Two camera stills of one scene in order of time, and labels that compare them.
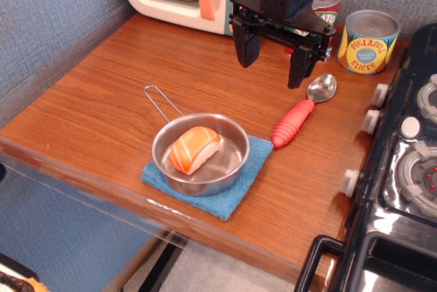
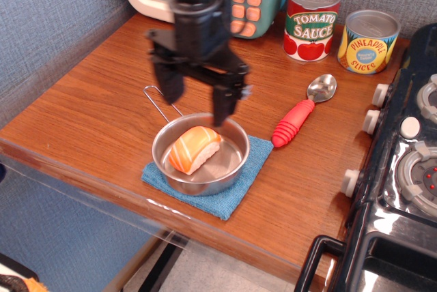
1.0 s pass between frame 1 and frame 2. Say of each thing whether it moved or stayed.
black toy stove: stayed
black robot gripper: moved
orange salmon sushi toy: stayed
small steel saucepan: stayed
